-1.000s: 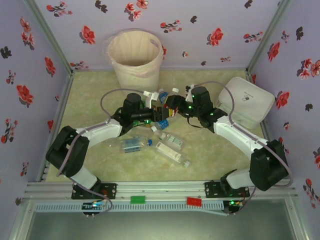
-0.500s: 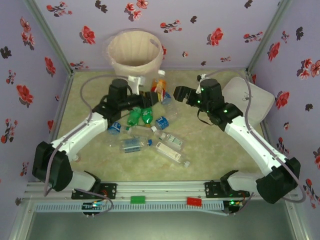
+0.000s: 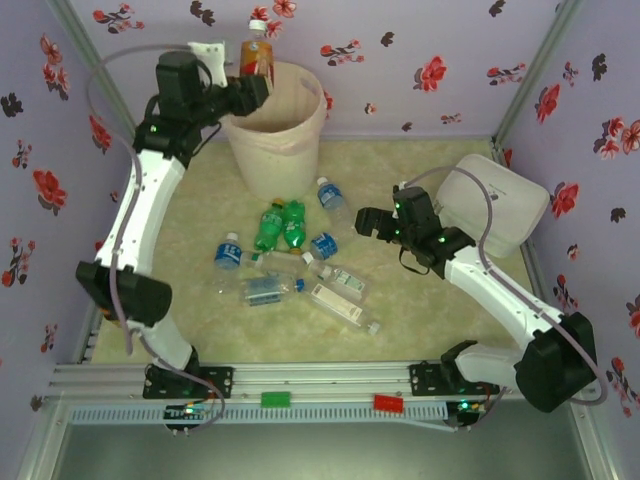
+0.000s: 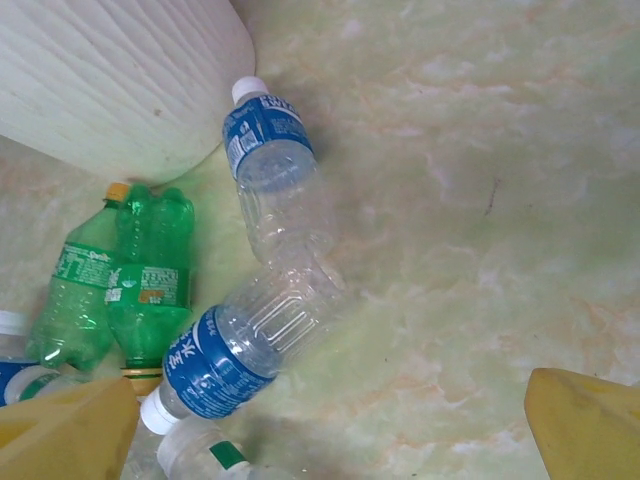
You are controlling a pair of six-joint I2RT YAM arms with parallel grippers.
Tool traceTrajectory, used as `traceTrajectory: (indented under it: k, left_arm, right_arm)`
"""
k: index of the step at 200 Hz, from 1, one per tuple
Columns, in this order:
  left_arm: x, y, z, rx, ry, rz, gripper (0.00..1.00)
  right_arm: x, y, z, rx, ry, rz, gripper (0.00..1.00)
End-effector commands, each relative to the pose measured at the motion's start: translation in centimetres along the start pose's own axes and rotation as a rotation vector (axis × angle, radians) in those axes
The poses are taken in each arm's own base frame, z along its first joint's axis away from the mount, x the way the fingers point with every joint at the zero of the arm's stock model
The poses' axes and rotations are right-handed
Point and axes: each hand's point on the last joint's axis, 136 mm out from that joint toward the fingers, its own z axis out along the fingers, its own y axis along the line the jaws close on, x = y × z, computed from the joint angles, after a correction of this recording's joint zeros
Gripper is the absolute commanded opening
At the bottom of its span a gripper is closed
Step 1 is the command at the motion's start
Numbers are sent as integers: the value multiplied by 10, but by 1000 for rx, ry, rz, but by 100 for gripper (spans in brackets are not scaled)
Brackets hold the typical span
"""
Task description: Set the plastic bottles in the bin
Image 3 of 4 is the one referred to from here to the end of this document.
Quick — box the brown tea bottle white cap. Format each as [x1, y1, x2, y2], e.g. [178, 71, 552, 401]
[238, 19, 276, 89]

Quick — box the small blue label plastic bottle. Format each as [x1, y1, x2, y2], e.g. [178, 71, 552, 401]
[309, 232, 340, 261]
[213, 231, 245, 272]
[315, 175, 355, 232]

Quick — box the clear bottle green white label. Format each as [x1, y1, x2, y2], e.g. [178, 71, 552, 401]
[301, 251, 369, 301]

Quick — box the green plastic bottle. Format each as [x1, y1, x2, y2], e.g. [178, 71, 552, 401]
[253, 198, 285, 253]
[282, 199, 308, 253]

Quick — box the clear bottle blue cap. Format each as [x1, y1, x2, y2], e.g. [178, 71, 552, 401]
[214, 274, 307, 309]

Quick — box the pink plastic bin liner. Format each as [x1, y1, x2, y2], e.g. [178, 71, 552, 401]
[223, 60, 330, 155]

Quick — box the beige plastic bin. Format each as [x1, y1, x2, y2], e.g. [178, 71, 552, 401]
[221, 60, 329, 201]

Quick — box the white zipper pouch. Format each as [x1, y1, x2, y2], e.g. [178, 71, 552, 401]
[430, 153, 551, 260]

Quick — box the red block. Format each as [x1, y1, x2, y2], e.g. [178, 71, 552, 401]
[373, 394, 405, 414]

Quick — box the right controller circuit board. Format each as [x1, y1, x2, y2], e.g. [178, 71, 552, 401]
[448, 398, 489, 429]

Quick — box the controller circuit board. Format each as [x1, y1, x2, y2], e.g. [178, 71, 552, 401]
[163, 401, 211, 427]
[448, 398, 489, 429]

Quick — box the grey metal panel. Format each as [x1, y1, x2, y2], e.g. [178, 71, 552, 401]
[17, 394, 624, 480]

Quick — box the left controller circuit board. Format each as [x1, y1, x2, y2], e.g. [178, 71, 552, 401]
[163, 401, 211, 427]

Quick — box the lavender left arm cable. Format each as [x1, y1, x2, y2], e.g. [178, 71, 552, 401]
[85, 43, 226, 434]

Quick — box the lavender arm cable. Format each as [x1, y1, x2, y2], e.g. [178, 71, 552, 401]
[399, 167, 610, 434]
[85, 43, 226, 434]

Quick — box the lavender right arm cable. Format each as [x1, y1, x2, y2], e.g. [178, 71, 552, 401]
[399, 167, 610, 434]

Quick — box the aluminium frame post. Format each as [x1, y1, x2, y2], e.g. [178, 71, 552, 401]
[492, 0, 587, 149]
[47, 0, 149, 149]

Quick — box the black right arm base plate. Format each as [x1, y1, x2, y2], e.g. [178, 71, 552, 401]
[408, 362, 501, 399]

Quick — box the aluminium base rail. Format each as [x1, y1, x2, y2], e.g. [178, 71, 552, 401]
[49, 362, 591, 401]

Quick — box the grey slotted cable duct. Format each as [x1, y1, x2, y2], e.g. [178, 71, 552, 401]
[67, 402, 449, 426]

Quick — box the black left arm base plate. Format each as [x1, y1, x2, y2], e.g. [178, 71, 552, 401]
[142, 364, 236, 401]

